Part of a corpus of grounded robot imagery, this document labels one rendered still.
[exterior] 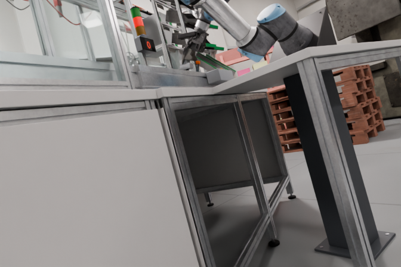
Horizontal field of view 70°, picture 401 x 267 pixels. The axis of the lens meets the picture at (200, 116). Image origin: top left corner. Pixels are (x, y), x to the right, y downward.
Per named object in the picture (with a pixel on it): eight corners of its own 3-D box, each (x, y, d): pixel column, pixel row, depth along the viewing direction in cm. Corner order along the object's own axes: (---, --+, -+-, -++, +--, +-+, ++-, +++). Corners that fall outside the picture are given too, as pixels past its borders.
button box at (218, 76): (234, 81, 156) (231, 70, 156) (221, 80, 137) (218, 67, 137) (223, 84, 159) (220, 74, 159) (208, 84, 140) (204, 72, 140)
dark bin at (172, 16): (209, 25, 192) (210, 14, 190) (199, 22, 181) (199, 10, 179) (177, 24, 207) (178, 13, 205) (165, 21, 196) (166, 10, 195)
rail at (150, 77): (233, 91, 172) (228, 74, 173) (146, 94, 92) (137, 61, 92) (225, 93, 175) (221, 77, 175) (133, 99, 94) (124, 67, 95)
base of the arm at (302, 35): (316, 25, 132) (303, 11, 127) (307, 51, 127) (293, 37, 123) (290, 36, 144) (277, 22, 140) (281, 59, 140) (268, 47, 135)
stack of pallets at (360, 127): (389, 127, 391) (371, 63, 393) (371, 142, 329) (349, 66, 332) (302, 140, 484) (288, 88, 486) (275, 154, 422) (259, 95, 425)
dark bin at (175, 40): (216, 47, 191) (217, 36, 190) (205, 46, 181) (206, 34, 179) (182, 45, 206) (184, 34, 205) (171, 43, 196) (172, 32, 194)
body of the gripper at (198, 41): (196, 52, 157) (205, 31, 154) (184, 46, 160) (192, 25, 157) (202, 54, 164) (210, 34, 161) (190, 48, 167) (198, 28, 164)
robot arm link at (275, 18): (301, 20, 125) (281, -1, 119) (280, 45, 127) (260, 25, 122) (287, 18, 136) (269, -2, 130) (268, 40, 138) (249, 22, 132)
